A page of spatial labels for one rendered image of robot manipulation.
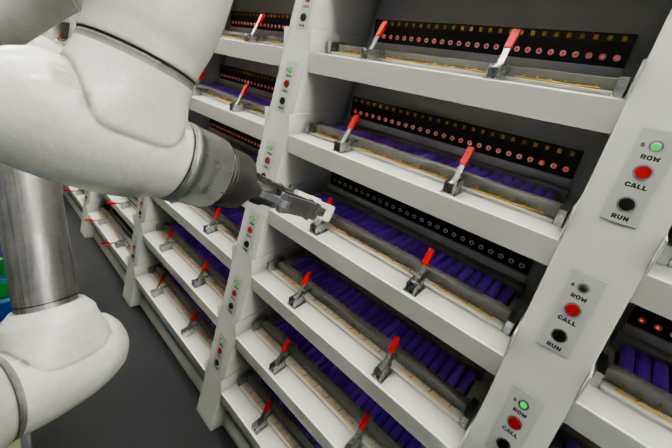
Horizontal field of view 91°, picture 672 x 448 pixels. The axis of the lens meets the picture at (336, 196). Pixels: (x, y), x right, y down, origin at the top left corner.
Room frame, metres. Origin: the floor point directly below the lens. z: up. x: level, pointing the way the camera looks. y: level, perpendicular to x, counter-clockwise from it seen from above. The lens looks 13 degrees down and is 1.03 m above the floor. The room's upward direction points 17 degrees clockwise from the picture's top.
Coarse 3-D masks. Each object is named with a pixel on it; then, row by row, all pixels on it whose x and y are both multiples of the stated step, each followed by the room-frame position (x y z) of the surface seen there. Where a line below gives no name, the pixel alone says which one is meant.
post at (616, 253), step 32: (640, 96) 0.46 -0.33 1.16; (640, 128) 0.45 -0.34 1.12; (608, 160) 0.46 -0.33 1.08; (608, 192) 0.45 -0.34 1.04; (576, 224) 0.46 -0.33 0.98; (608, 224) 0.44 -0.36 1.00; (640, 224) 0.43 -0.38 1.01; (576, 256) 0.45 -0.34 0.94; (608, 256) 0.43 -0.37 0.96; (640, 256) 0.42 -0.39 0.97; (544, 288) 0.46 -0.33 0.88; (608, 288) 0.43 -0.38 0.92; (544, 320) 0.45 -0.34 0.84; (608, 320) 0.42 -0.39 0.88; (512, 352) 0.46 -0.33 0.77; (544, 352) 0.44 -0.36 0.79; (576, 352) 0.42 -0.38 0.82; (512, 384) 0.45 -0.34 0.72; (544, 384) 0.43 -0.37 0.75; (576, 384) 0.41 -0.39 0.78; (480, 416) 0.46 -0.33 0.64; (544, 416) 0.42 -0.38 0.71
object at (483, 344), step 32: (288, 224) 0.78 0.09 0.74; (416, 224) 0.78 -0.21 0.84; (320, 256) 0.72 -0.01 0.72; (352, 256) 0.67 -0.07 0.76; (480, 256) 0.68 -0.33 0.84; (384, 288) 0.61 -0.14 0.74; (416, 320) 0.57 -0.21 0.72; (448, 320) 0.53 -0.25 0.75; (480, 320) 0.54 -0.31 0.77; (512, 320) 0.51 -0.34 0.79; (480, 352) 0.49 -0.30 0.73
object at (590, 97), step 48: (336, 48) 0.87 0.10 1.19; (384, 48) 0.93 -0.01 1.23; (432, 48) 0.84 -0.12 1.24; (480, 48) 0.78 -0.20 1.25; (528, 48) 0.72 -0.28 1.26; (576, 48) 0.67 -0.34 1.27; (624, 48) 0.63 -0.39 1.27; (432, 96) 0.64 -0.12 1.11; (480, 96) 0.58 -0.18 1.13; (528, 96) 0.54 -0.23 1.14; (576, 96) 0.50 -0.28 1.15; (624, 96) 0.54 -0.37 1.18
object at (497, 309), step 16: (336, 224) 0.78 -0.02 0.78; (352, 224) 0.76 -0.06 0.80; (368, 240) 0.72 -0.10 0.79; (384, 240) 0.71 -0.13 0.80; (384, 256) 0.68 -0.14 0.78; (400, 256) 0.67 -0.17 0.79; (432, 272) 0.62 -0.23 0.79; (448, 288) 0.60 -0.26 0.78; (464, 288) 0.59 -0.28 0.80; (480, 304) 0.57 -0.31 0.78; (496, 304) 0.55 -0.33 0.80
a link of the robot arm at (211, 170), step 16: (208, 144) 0.35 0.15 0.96; (224, 144) 0.37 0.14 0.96; (192, 160) 0.33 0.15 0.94; (208, 160) 0.34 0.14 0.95; (224, 160) 0.36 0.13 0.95; (192, 176) 0.33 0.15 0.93; (208, 176) 0.34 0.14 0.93; (224, 176) 0.36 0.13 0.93; (176, 192) 0.32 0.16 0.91; (192, 192) 0.34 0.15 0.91; (208, 192) 0.35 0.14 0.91; (224, 192) 0.36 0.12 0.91
